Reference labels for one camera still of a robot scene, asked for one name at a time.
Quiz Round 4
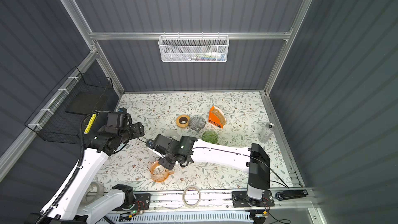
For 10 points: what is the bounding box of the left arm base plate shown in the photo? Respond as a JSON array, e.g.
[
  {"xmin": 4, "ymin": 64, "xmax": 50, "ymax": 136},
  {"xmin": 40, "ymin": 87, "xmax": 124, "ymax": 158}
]
[{"xmin": 115, "ymin": 194, "xmax": 151, "ymax": 211}]

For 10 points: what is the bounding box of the grey glass dripper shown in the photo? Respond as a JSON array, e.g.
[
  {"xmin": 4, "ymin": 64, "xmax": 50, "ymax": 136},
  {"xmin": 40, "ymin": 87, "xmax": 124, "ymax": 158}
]
[{"xmin": 188, "ymin": 115, "xmax": 206, "ymax": 132}]

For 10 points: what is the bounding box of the tape roll centre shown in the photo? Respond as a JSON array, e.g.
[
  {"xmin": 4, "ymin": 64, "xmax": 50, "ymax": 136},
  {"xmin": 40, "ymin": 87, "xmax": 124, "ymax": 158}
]
[{"xmin": 182, "ymin": 186, "xmax": 202, "ymax": 208}]

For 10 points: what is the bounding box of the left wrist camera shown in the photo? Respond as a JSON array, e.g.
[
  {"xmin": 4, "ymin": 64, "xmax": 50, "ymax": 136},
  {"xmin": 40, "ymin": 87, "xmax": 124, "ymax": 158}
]
[{"xmin": 118, "ymin": 107, "xmax": 127, "ymax": 114}]

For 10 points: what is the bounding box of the green glass dripper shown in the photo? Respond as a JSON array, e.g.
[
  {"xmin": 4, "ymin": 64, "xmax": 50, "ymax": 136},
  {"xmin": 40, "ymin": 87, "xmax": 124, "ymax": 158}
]
[{"xmin": 202, "ymin": 130, "xmax": 219, "ymax": 144}]

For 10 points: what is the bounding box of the orange coffee filter box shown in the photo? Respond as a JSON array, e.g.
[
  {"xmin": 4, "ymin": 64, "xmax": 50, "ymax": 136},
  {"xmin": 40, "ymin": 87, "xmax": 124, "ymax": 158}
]
[{"xmin": 208, "ymin": 106, "xmax": 227, "ymax": 129}]

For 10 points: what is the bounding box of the black wire basket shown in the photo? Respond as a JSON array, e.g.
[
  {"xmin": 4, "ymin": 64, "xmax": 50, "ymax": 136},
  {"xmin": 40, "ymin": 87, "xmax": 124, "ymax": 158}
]
[{"xmin": 25, "ymin": 67, "xmax": 114, "ymax": 144}]

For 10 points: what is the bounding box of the orange glass carafe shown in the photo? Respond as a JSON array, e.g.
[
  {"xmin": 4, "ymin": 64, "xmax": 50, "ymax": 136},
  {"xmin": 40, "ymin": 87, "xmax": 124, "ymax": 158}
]
[{"xmin": 148, "ymin": 161, "xmax": 174, "ymax": 183}]

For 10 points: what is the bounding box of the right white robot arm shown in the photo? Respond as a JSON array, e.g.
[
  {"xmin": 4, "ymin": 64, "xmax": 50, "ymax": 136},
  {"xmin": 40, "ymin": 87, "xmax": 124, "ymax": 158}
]
[{"xmin": 146, "ymin": 134, "xmax": 271, "ymax": 201}]

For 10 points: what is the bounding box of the clear plastic bottle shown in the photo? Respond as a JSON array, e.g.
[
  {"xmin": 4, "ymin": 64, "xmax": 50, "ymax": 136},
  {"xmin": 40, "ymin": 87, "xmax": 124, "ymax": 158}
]
[{"xmin": 259, "ymin": 122, "xmax": 275, "ymax": 143}]

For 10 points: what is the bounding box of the white wire basket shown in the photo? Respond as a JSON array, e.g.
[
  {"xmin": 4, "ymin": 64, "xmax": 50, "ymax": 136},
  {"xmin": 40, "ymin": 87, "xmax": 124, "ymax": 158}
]
[{"xmin": 158, "ymin": 33, "xmax": 230, "ymax": 63}]

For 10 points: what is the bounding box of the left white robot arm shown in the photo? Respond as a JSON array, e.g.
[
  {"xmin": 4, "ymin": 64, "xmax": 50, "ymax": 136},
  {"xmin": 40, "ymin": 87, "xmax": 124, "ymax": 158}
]
[{"xmin": 25, "ymin": 108, "xmax": 145, "ymax": 224}]

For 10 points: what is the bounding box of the clear tape roll left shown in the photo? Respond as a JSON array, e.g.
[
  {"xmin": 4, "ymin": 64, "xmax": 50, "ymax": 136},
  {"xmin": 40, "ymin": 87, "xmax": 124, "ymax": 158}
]
[{"xmin": 81, "ymin": 182, "xmax": 104, "ymax": 205}]

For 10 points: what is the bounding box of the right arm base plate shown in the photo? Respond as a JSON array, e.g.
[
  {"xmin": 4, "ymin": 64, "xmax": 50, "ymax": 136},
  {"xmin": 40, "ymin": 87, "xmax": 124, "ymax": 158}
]
[{"xmin": 232, "ymin": 190, "xmax": 275, "ymax": 208}]

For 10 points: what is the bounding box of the white vented cable duct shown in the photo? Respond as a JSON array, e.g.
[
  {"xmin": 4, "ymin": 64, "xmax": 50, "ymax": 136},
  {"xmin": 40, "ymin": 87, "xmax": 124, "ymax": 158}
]
[{"xmin": 107, "ymin": 211, "xmax": 254, "ymax": 224}]

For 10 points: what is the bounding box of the black remote device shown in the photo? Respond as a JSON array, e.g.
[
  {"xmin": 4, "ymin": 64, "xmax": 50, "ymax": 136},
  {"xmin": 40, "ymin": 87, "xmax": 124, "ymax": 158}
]
[{"xmin": 275, "ymin": 190, "xmax": 308, "ymax": 201}]

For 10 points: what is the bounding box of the yellow striped stick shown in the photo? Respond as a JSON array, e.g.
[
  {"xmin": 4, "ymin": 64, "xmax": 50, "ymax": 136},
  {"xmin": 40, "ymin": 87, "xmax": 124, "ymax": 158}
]
[{"xmin": 84, "ymin": 114, "xmax": 97, "ymax": 135}]

